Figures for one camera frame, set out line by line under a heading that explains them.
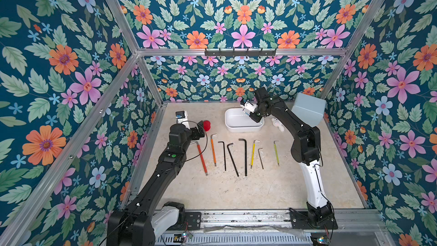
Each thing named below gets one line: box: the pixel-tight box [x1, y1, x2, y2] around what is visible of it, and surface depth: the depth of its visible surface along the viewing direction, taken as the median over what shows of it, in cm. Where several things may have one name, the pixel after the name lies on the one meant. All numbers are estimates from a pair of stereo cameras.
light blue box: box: [291, 92, 327, 128], surface depth 98 cm
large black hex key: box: [238, 138, 248, 177], surface depth 95 cm
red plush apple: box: [203, 120, 212, 132], surface depth 107 cm
